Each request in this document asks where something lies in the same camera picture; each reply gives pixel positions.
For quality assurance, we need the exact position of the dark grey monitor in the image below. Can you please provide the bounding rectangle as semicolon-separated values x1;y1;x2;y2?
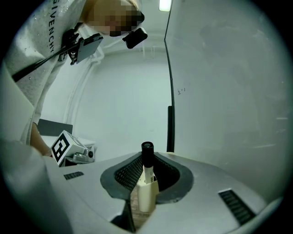
37;118;73;138

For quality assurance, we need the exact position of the large whiteboard with black frame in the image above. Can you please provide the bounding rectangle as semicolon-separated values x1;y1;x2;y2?
163;0;292;206

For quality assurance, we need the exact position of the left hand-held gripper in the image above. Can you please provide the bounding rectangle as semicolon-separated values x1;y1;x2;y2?
50;129;96;168

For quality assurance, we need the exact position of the cream plastic marker holder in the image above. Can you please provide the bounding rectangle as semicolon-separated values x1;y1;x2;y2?
136;175;159;213

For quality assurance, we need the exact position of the black chest strap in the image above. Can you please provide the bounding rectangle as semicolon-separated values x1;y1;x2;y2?
11;44;81;83

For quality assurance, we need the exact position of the person's left forearm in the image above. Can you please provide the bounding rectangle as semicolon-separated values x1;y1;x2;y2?
30;122;53;158

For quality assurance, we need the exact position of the person's head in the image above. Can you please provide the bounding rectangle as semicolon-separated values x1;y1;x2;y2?
83;0;146;37

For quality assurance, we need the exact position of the black-capped white whiteboard marker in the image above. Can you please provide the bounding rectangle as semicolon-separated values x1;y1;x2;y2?
141;141;158;184

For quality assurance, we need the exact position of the black head-worn camera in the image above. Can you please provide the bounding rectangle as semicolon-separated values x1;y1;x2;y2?
122;27;148;49

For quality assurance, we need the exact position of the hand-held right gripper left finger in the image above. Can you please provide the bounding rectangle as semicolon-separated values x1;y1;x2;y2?
42;151;144;234

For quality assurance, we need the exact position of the grey chest-mounted device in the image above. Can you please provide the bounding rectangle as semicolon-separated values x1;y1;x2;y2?
61;22;104;66

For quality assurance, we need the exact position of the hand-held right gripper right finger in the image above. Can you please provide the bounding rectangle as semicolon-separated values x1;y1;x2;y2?
141;151;268;234

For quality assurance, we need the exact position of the person's white sweatshirt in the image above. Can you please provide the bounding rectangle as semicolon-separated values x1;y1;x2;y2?
2;0;106;147

